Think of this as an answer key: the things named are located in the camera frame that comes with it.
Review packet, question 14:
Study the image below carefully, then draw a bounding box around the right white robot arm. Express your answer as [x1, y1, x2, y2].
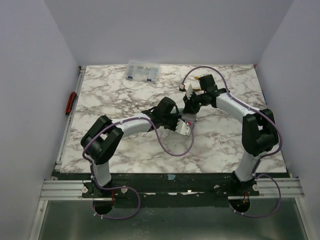
[179, 74, 279, 182]

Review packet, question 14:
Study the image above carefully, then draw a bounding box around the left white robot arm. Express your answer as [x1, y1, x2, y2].
[80, 97, 191, 187]

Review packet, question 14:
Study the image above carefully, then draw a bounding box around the clear plastic organizer box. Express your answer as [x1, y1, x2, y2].
[124, 60, 160, 83]

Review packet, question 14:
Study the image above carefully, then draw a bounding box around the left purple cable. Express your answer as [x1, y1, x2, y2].
[82, 117, 195, 221]

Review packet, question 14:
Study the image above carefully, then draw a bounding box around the purple cable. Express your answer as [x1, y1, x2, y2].
[178, 65, 283, 218]
[82, 117, 195, 221]

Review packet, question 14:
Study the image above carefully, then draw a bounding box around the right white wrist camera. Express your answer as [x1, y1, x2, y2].
[185, 83, 195, 100]

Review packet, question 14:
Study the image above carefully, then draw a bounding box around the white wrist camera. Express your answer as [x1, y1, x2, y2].
[185, 83, 195, 100]
[175, 118, 192, 136]

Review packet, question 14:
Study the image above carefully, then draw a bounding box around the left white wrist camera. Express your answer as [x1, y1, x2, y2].
[175, 118, 192, 136]

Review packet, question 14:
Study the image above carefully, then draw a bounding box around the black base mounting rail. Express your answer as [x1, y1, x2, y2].
[82, 173, 259, 208]

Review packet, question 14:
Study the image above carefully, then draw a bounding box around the red black handled tool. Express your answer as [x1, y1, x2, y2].
[65, 91, 77, 115]

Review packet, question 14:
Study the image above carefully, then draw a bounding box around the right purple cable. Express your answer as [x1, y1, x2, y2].
[178, 65, 283, 218]

